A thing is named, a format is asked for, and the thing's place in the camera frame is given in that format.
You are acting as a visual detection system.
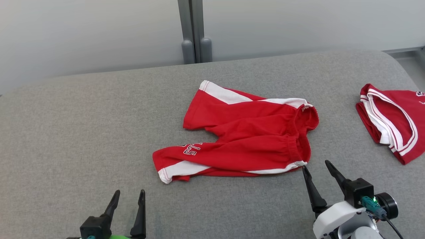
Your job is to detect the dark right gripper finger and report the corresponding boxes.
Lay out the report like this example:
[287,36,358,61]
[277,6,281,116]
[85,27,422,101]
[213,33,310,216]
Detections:
[325,160,351,199]
[302,165,327,213]

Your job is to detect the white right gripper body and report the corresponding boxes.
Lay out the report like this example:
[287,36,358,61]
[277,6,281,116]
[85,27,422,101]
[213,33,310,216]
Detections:
[313,201,381,239]

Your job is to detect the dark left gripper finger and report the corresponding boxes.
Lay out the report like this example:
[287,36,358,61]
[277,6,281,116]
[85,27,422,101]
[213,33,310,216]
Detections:
[130,189,146,237]
[105,190,120,218]

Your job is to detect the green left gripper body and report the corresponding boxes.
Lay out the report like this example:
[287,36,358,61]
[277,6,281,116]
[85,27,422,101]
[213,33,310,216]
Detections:
[66,235,135,239]

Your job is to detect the red shirt white sleeves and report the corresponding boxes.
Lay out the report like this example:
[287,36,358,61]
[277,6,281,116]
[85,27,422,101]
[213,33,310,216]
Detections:
[356,83,425,165]

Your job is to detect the red shorts white side panels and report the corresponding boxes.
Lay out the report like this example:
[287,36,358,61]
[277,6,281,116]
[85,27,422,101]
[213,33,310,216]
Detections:
[152,80,319,184]

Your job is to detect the grey fabric sofa cushion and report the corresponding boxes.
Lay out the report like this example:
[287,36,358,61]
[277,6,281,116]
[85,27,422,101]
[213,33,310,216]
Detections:
[0,50,425,239]

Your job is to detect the teal right camera connector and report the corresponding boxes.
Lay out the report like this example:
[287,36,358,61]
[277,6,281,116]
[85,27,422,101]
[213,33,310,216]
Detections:
[361,196,387,218]

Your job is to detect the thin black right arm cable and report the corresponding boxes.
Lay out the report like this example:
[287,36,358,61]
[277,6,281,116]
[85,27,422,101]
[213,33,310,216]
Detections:
[382,215,404,239]

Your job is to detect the grey metal floor rail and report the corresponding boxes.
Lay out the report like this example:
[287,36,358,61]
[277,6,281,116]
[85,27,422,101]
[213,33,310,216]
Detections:
[382,46,425,68]

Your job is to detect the grey rounded post cap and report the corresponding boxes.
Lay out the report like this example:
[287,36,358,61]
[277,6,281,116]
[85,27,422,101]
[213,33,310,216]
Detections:
[181,40,195,64]
[200,37,213,63]

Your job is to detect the grey metal partition post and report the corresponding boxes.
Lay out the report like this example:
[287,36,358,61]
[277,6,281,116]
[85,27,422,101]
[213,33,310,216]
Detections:
[178,0,205,63]

